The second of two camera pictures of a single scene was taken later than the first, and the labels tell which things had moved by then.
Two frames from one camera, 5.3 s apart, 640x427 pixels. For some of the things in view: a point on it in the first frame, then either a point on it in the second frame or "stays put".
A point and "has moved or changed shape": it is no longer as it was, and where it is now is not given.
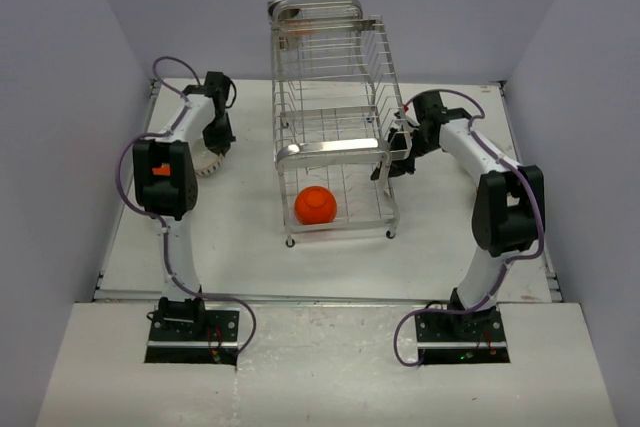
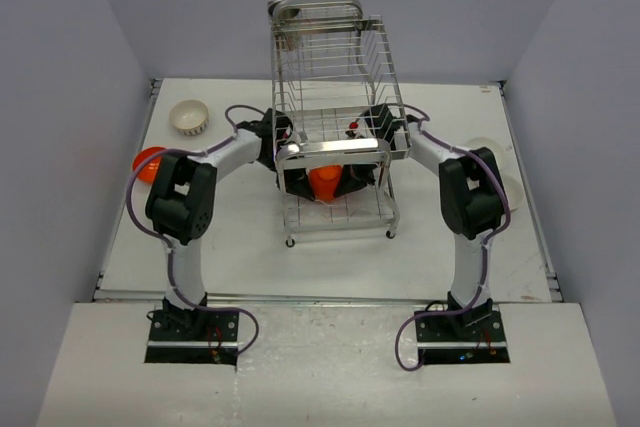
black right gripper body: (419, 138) → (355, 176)
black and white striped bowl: (205, 161) has moved or changed shape
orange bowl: (315, 205) → (325, 180)
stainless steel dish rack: (336, 93) stays put
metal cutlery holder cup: (286, 24) stays put
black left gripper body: (218, 134) → (270, 163)
